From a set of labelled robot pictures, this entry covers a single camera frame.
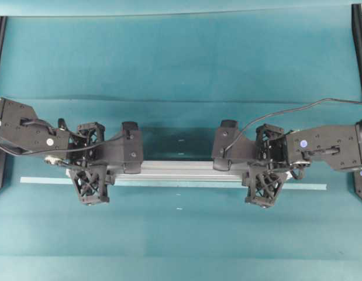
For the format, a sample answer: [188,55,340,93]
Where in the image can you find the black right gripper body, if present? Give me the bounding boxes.
[230,132,289,172]

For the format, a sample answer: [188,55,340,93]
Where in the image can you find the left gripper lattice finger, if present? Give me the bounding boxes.
[77,122,105,146]
[70,165,109,205]

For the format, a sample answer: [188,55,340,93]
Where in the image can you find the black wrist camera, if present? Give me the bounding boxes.
[122,121,143,174]
[212,119,239,172]

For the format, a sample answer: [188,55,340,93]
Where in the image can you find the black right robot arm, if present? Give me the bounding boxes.
[242,120,362,208]

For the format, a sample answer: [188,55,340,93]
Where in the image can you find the black right frame post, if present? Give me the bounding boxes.
[351,4,362,90]

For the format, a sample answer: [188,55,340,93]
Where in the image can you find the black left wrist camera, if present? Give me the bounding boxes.
[122,121,143,174]

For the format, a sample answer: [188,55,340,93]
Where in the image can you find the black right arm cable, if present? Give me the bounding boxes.
[224,98,362,155]

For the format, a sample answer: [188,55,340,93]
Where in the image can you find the silver aluminium extrusion rail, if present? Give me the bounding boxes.
[115,160,248,188]

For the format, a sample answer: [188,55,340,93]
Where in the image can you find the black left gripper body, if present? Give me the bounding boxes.
[65,129,123,175]

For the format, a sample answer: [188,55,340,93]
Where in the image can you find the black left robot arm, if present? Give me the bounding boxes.
[0,98,114,205]

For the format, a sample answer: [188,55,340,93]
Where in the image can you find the light blue tape strip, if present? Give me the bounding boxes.
[20,177,327,191]

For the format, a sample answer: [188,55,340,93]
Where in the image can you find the teal table cloth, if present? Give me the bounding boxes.
[0,1,362,280]

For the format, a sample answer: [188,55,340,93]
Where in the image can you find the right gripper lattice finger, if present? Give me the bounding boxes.
[242,166,287,208]
[256,124,284,146]

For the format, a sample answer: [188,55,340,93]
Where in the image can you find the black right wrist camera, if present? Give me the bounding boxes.
[212,119,239,172]

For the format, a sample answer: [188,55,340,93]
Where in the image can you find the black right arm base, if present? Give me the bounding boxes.
[354,170,362,200]

